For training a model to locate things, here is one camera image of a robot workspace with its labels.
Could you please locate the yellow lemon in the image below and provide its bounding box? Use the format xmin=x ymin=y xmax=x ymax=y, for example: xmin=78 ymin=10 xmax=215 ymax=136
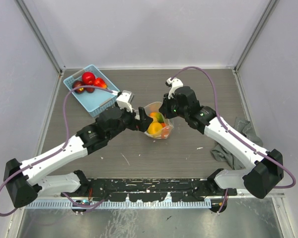
xmin=147 ymin=122 xmax=163 ymax=135

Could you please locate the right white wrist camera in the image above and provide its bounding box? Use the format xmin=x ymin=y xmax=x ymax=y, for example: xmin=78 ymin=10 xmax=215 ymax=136
xmin=165 ymin=77 xmax=183 ymax=99

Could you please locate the dark red plum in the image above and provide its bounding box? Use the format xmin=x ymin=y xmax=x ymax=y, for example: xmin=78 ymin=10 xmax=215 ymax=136
xmin=72 ymin=80 xmax=85 ymax=94

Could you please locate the light blue cable duct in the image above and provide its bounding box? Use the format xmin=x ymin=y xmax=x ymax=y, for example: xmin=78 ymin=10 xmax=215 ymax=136
xmin=25 ymin=198 xmax=212 ymax=209

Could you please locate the light blue plastic basket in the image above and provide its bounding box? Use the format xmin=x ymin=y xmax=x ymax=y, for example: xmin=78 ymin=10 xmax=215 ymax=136
xmin=63 ymin=64 xmax=120 ymax=118

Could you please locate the green orange mango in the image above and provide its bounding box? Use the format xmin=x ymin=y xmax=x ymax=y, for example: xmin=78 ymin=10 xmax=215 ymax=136
xmin=149 ymin=112 xmax=164 ymax=123

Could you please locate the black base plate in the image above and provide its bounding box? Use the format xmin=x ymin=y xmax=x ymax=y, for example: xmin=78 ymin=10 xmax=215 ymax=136
xmin=67 ymin=178 xmax=225 ymax=202

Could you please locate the orange tangerine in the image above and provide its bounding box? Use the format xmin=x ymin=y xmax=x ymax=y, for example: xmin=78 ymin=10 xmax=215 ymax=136
xmin=161 ymin=123 xmax=170 ymax=139

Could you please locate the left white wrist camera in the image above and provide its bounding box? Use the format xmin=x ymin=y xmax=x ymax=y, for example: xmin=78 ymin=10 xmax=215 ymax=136
xmin=116 ymin=90 xmax=134 ymax=113

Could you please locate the clear zip top bag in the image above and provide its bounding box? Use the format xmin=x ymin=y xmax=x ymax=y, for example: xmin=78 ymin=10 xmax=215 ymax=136
xmin=145 ymin=102 xmax=174 ymax=139

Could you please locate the small dark red fruit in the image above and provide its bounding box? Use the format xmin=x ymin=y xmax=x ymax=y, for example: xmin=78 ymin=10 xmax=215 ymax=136
xmin=85 ymin=86 xmax=95 ymax=93

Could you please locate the red apple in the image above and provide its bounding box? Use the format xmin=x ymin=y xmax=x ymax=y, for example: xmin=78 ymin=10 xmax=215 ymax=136
xmin=81 ymin=72 xmax=96 ymax=85

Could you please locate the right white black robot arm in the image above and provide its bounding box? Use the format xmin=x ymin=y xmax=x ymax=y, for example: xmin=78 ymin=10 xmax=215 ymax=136
xmin=159 ymin=86 xmax=284 ymax=199

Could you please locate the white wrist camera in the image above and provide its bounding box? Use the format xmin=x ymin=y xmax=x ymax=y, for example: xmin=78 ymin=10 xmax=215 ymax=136
xmin=165 ymin=77 xmax=183 ymax=99
xmin=116 ymin=90 xmax=134 ymax=113

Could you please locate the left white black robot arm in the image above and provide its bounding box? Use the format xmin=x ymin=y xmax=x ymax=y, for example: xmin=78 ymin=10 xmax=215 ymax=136
xmin=3 ymin=106 xmax=153 ymax=208

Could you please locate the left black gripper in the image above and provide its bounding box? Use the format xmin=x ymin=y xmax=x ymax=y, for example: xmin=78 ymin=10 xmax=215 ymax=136
xmin=107 ymin=103 xmax=152 ymax=140

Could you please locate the red pear shaped fruit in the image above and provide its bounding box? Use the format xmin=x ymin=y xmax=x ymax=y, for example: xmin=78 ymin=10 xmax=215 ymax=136
xmin=93 ymin=77 xmax=107 ymax=89

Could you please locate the grey cloth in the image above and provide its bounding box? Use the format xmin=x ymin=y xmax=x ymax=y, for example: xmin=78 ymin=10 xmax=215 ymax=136
xmin=210 ymin=117 xmax=264 ymax=170

